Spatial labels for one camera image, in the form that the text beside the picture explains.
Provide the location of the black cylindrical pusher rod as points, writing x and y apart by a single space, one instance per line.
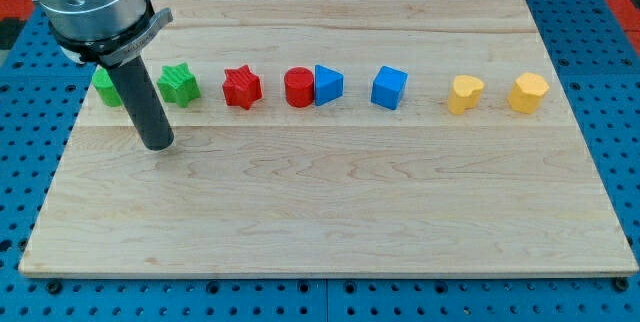
138 95

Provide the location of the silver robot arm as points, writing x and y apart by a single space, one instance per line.
112 34

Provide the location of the yellow heart block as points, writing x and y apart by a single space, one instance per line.
465 94

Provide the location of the yellow hexagon block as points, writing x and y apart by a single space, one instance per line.
527 93

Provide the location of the green cylinder block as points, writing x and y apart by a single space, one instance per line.
105 88

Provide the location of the green star block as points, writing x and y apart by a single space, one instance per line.
177 84

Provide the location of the red star block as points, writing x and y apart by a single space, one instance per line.
241 87

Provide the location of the red cylinder block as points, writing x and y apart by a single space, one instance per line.
299 87

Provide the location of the blue triangle block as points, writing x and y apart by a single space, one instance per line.
329 85

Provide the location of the wooden board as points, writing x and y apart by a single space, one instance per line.
348 189

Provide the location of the blue cube block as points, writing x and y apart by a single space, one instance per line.
388 87

